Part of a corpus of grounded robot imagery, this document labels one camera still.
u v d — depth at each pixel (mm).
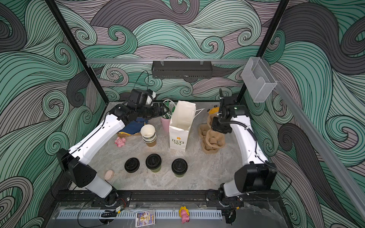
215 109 1069
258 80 796
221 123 540
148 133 893
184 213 669
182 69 966
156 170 795
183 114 880
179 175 798
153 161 745
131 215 694
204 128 983
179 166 731
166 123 952
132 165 835
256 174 398
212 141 755
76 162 406
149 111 634
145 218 669
